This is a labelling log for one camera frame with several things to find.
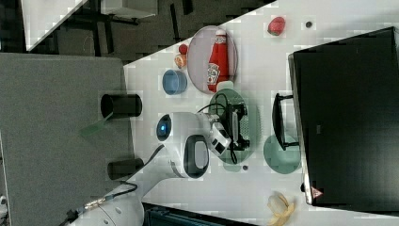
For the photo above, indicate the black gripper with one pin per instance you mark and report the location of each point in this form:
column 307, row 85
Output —
column 234, row 115

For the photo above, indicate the green plastic strainer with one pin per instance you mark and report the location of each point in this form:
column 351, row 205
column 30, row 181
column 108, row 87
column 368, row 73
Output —
column 226, row 93

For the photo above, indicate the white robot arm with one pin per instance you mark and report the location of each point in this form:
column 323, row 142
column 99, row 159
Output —
column 185, row 142

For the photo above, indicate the red ketchup bottle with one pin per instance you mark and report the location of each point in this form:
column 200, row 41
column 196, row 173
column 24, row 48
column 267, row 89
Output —
column 218, row 65

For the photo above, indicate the green mug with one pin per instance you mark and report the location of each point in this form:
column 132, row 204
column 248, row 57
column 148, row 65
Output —
column 281, row 161

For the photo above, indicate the blue bowl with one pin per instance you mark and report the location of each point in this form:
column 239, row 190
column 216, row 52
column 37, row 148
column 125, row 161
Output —
column 174, row 82

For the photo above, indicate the orange slice toy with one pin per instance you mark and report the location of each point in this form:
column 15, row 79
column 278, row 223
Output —
column 180, row 61

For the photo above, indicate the small red tomato toy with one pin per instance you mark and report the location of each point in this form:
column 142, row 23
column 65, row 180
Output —
column 183, row 49

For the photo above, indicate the red strawberry toy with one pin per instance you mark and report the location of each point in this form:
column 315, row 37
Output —
column 276, row 26

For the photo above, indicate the black toaster oven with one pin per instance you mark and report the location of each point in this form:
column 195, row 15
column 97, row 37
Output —
column 346, row 102

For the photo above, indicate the black cylinder post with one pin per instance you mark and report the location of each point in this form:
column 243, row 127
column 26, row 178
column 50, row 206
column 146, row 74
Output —
column 120, row 106
column 120, row 169

